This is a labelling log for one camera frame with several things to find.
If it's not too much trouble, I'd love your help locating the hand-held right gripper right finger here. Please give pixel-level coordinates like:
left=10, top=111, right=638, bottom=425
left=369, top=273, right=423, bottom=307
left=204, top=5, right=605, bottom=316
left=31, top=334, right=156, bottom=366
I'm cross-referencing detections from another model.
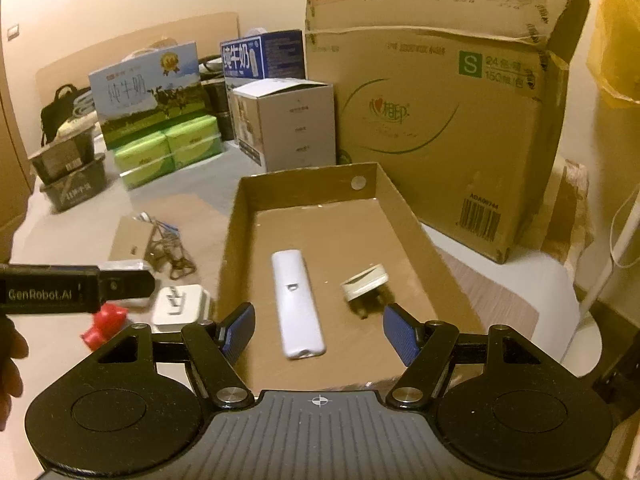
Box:
left=382, top=302, right=546, bottom=409

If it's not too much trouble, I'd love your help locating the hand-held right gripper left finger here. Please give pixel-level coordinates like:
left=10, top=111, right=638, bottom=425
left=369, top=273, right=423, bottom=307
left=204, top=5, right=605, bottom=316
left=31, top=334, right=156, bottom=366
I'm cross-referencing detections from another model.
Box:
left=95, top=302, right=257, bottom=409

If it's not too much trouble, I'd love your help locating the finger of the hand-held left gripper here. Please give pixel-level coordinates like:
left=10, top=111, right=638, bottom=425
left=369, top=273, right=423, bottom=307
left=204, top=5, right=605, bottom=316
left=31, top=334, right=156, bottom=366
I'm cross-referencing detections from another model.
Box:
left=99, top=269, right=156, bottom=306

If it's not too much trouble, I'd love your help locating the red toy figure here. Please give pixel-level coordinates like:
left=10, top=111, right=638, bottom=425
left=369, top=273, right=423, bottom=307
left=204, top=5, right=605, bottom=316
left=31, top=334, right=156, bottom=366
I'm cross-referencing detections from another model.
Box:
left=81, top=304, right=129, bottom=352

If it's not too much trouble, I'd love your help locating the tan card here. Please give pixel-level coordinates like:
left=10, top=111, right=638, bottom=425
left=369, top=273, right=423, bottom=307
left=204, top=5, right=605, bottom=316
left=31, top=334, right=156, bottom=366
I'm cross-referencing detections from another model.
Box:
left=109, top=217, right=157, bottom=262

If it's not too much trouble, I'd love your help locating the white plug adapter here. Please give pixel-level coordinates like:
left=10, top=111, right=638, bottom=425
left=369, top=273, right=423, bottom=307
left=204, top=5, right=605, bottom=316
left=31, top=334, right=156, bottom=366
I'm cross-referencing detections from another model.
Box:
left=340, top=265, right=391, bottom=318

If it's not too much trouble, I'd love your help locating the white square charger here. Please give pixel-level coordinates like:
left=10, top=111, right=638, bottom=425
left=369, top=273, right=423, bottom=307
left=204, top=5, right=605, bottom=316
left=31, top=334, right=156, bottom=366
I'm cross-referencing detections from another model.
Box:
left=152, top=284, right=213, bottom=332

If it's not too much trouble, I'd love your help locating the white remote control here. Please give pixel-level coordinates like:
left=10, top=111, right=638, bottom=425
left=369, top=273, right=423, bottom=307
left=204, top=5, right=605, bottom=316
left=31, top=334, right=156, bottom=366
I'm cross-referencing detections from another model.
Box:
left=271, top=250, right=327, bottom=360

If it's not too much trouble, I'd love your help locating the shallow cardboard tray box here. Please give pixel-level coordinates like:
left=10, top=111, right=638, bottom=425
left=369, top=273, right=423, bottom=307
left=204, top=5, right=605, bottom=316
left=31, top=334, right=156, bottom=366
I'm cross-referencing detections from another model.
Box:
left=217, top=161, right=483, bottom=396

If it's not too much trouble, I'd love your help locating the person's left hand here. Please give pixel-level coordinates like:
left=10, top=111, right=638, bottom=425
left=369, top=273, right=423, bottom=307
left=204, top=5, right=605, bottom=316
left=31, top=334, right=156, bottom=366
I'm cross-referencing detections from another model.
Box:
left=0, top=317, right=29, bottom=426

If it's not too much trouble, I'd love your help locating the black instant noodle bowl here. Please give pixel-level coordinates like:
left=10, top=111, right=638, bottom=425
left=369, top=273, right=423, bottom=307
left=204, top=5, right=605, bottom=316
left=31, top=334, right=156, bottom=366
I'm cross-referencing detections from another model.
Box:
left=28, top=132, right=96, bottom=183
left=40, top=152, right=107, bottom=213

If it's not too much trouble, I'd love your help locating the wooden cabinet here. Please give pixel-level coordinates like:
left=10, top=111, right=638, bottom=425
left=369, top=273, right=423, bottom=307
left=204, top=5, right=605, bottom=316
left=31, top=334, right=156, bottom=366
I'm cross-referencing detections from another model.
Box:
left=0, top=72, right=36, bottom=248

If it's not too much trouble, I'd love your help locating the white plastic packet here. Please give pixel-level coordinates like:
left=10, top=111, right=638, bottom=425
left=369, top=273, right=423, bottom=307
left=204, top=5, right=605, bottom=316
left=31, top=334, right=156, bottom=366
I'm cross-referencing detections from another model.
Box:
left=57, top=110, right=101, bottom=138

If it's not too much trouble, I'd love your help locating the black bag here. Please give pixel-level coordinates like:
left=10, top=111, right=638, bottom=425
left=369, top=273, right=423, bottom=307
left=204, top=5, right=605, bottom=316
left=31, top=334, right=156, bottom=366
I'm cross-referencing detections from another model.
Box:
left=40, top=85, right=93, bottom=148

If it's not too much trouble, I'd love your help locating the white stand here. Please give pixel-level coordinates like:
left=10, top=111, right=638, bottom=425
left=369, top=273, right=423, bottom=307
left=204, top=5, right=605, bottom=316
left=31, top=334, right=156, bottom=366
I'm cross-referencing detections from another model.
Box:
left=560, top=240, right=640, bottom=378

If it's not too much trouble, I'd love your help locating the cow print milk box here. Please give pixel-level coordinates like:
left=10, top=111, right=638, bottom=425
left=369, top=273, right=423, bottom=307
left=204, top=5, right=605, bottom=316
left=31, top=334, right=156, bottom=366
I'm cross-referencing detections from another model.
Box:
left=88, top=40, right=206, bottom=150

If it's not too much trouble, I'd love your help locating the dark gift box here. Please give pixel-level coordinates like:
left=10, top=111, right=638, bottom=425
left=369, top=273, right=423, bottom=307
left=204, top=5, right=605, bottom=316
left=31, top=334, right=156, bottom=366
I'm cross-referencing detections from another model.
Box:
left=202, top=77, right=238, bottom=142

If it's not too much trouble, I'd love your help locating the torn brown paper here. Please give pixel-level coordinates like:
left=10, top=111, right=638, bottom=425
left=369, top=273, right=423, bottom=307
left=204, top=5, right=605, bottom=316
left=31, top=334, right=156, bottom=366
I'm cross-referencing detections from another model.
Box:
left=542, top=159, right=592, bottom=263

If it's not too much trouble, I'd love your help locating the large cardboard carton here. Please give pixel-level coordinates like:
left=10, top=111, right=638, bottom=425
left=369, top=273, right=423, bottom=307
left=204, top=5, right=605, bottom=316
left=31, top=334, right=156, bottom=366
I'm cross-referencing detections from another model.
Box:
left=304, top=0, right=591, bottom=265

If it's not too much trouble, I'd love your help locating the white cardboard box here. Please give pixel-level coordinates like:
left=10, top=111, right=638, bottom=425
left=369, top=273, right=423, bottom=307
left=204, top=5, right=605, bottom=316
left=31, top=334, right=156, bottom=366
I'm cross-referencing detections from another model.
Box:
left=231, top=79, right=336, bottom=173

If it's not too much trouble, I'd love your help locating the blue milk box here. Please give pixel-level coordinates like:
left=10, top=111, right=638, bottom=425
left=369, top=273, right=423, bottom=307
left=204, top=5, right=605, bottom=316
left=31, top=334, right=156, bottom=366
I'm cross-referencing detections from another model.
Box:
left=220, top=30, right=306, bottom=92

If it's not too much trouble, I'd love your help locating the yellow plastic bag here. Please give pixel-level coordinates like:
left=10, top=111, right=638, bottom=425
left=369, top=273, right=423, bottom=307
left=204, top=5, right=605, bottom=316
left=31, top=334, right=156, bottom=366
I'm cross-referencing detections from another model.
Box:
left=586, top=0, right=640, bottom=108

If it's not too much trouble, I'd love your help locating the chain of binder clips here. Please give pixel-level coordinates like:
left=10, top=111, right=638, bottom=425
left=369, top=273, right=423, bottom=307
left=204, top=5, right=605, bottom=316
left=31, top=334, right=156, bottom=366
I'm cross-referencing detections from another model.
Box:
left=142, top=217, right=197, bottom=281

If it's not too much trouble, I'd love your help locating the white cable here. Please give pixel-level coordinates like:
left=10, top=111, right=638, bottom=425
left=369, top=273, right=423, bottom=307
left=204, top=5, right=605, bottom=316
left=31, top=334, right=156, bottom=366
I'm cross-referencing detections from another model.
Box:
left=606, top=192, right=640, bottom=268

